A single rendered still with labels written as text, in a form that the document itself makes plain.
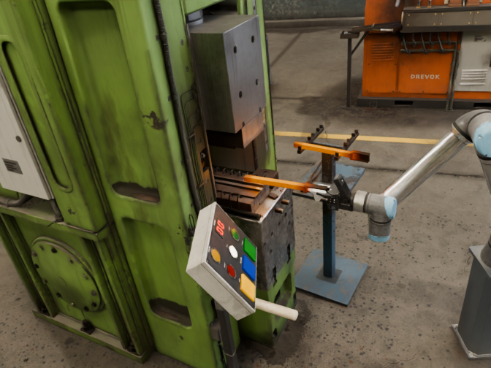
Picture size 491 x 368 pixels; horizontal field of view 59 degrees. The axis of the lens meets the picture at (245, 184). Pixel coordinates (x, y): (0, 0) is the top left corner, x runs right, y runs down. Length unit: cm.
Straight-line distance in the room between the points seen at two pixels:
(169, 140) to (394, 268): 197
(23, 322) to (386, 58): 438
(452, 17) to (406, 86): 88
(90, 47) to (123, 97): 22
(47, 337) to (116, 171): 147
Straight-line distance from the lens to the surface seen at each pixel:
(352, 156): 224
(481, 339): 264
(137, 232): 216
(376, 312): 284
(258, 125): 195
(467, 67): 541
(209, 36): 168
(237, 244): 164
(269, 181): 202
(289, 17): 968
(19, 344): 320
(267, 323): 250
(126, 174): 197
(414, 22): 510
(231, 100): 172
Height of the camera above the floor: 211
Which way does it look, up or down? 32 degrees down
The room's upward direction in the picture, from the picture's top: 7 degrees counter-clockwise
